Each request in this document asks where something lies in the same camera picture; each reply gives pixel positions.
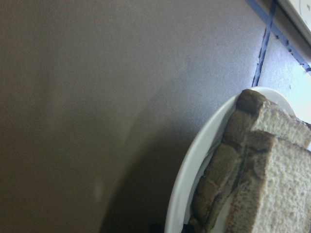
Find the brown bread slice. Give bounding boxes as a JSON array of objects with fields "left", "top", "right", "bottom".
[{"left": 225, "top": 131, "right": 311, "bottom": 233}]

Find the bread slice on plate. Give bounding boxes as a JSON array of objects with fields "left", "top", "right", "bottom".
[{"left": 189, "top": 89, "right": 311, "bottom": 233}]

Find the fried egg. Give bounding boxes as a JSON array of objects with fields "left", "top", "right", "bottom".
[{"left": 211, "top": 192, "right": 236, "bottom": 233}]

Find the cream bear serving tray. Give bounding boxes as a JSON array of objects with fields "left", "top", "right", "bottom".
[{"left": 277, "top": 0, "right": 311, "bottom": 45}]

